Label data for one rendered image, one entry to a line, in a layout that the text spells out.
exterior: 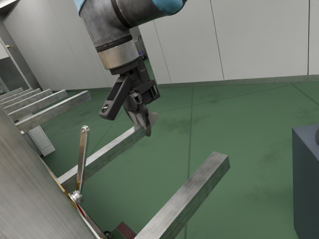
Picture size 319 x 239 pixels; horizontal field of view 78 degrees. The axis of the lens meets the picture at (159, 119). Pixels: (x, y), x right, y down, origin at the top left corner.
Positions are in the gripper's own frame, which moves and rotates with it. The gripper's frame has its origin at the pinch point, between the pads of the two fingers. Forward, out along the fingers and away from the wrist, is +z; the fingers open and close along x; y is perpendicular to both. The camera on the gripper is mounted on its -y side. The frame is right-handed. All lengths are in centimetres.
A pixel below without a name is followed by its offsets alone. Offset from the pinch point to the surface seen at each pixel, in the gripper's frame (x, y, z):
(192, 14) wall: 145, 221, -15
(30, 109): 48, -17, -13
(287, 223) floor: -20, 45, 84
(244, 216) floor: -1, 37, 84
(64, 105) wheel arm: 23.3, -9.9, -13.1
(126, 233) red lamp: -9.4, -19.8, 11.6
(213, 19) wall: 116, 224, -1
